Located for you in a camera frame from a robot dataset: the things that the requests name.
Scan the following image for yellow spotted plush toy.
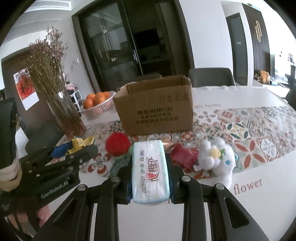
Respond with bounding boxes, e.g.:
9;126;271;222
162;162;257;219
66;136;95;156

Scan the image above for red fluffy pompom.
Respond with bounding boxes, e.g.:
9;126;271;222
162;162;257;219
105;132;131;157

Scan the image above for white tissue pack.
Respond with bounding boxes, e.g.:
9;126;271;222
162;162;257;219
132;140;170;205

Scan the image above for red snack packet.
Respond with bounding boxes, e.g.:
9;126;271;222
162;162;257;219
170;144;199;172

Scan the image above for rose gold fortune biscuit pack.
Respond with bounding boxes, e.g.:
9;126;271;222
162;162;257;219
162;142;176;153

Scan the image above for left hand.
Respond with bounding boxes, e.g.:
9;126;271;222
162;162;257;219
8;205;51;234

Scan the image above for dark grey chair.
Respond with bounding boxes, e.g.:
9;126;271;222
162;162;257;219
133;73;162;82
188;68;235;88
25;122;64;154

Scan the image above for brown glass vase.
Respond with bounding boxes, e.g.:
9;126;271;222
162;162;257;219
47;92;86;140

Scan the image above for white basket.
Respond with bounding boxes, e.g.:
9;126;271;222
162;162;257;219
81;91;116;120

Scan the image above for orange fruit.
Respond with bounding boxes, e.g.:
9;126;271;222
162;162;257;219
83;98;94;110
86;93;95;100
94;92;106;106

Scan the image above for red fu character poster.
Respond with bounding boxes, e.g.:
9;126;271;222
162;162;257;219
13;68;39;111

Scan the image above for white plush bunny toy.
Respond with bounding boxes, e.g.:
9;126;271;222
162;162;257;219
193;138;237;189

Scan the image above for patterned tile table runner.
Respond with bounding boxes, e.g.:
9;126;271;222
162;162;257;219
58;105;296;186

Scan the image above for brown cardboard box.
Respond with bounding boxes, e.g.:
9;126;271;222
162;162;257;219
113;75;193;136

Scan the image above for dried flower bouquet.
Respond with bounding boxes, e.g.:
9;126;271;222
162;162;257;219
24;26;82;130

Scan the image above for dark glass door cabinet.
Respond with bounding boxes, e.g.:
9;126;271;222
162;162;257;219
72;1;194;91

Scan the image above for white sideboard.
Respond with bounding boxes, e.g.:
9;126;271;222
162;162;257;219
252;79;290;98

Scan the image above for dark interior door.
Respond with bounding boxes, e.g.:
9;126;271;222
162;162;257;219
226;13;248;86

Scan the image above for dark wall panel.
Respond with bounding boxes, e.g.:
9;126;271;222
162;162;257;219
242;4;271;81

